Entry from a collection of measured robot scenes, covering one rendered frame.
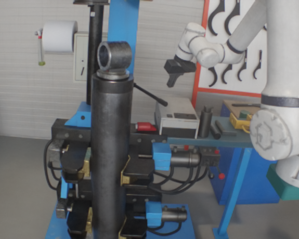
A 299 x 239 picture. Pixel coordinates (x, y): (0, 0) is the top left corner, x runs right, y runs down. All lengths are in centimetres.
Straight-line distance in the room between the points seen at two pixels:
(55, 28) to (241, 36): 152
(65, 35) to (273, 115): 178
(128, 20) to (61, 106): 218
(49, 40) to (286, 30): 183
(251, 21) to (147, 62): 245
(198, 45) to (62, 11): 251
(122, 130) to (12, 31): 255
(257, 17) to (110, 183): 113
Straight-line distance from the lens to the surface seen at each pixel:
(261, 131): 85
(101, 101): 142
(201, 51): 117
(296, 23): 85
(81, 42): 228
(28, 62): 372
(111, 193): 167
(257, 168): 292
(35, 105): 386
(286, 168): 104
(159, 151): 169
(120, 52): 138
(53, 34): 229
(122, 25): 181
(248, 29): 117
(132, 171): 154
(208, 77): 360
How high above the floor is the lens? 185
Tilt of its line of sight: 24 degrees down
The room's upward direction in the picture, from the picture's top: 6 degrees clockwise
